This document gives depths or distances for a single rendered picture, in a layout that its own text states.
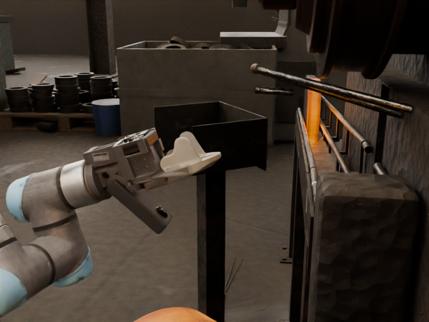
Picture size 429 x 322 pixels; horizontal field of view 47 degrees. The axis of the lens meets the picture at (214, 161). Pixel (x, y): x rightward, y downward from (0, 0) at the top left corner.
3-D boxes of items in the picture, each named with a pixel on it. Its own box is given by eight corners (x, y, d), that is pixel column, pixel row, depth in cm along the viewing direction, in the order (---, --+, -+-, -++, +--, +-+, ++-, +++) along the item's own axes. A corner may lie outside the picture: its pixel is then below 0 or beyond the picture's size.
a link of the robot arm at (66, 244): (28, 301, 79) (6, 238, 78) (70, 272, 89) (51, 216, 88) (66, 296, 76) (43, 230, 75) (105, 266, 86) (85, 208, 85)
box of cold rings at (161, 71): (269, 133, 403) (273, 34, 380) (273, 163, 324) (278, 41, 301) (147, 131, 411) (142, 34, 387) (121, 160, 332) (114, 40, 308)
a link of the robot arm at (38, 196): (37, 220, 88) (22, 175, 87) (92, 206, 86) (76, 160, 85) (13, 234, 81) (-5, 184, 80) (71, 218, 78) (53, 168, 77)
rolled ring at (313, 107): (308, 88, 156) (318, 88, 156) (305, 145, 154) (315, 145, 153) (310, 69, 138) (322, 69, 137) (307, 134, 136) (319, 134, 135)
